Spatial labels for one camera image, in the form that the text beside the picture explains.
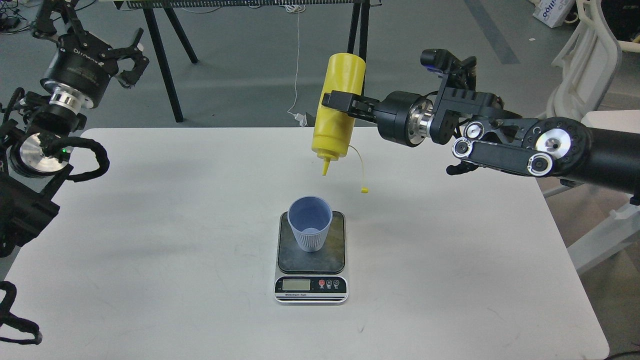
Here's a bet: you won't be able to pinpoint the black trestle table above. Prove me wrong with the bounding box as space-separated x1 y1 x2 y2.
113 0 373 123

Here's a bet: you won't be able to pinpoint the digital kitchen scale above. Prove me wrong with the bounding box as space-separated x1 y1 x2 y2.
273 210 349 305

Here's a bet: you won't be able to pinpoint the white printed bag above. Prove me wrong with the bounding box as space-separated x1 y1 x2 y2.
532 0 576 28

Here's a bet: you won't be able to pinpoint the black floor cables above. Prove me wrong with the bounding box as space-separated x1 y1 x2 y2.
0 0 98 35

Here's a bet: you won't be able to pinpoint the yellow squeeze bottle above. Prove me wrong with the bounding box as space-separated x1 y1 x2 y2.
311 52 366 176

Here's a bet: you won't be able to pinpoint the blue ribbed plastic cup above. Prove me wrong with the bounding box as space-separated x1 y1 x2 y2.
286 196 333 253

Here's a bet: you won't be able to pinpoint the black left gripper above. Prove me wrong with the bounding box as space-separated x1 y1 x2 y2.
31 0 150 110

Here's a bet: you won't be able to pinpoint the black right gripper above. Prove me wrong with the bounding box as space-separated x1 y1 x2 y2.
321 90 426 147

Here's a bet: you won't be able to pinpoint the white office chair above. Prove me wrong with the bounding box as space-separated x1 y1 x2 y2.
537 0 639 121

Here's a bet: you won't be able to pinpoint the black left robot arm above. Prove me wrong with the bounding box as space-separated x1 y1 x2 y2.
0 0 149 258

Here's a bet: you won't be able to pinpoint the white power adapter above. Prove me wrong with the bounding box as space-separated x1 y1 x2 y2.
294 112 316 128

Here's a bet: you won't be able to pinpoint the white hanging cable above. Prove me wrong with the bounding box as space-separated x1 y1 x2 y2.
287 4 307 118

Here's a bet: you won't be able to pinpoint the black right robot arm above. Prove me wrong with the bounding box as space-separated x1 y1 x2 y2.
320 48 639 206

